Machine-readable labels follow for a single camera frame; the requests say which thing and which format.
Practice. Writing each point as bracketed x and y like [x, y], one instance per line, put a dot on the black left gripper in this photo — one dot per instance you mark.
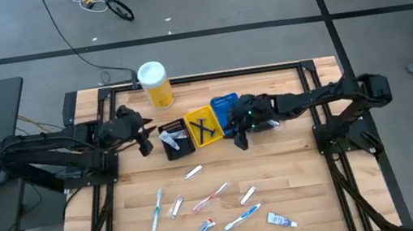
[122, 126]

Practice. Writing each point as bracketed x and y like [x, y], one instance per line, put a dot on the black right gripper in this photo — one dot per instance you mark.
[253, 110]

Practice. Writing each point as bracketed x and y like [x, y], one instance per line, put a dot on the small white toothpaste tube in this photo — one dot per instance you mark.
[204, 229]
[281, 219]
[169, 140]

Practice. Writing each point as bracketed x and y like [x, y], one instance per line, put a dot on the red toothbrush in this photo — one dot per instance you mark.
[210, 197]

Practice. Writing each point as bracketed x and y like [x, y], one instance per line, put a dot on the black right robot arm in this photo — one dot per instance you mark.
[310, 98]

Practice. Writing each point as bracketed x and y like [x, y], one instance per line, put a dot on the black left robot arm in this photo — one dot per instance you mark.
[52, 155]

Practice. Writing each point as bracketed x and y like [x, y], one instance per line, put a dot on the blue slotted plastic basket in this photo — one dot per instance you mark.
[223, 105]

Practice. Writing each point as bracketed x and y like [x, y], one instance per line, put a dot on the yellow wipes canister white lid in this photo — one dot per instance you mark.
[157, 88]

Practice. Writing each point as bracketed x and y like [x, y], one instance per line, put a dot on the black slotted plastic basket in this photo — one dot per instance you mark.
[184, 147]

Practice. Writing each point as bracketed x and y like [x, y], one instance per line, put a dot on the yellow slotted plastic basket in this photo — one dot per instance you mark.
[195, 137]

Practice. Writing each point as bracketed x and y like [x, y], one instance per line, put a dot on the green toothbrush in clear bag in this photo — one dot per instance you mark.
[157, 211]

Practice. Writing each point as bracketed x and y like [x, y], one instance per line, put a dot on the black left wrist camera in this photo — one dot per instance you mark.
[146, 147]

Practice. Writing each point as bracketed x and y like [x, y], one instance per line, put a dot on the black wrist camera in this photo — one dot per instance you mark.
[146, 147]
[241, 140]

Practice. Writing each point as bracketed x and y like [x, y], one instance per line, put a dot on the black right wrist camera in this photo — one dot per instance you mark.
[241, 140]

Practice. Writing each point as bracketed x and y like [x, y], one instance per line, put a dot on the black aluminium table frame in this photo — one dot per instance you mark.
[205, 78]

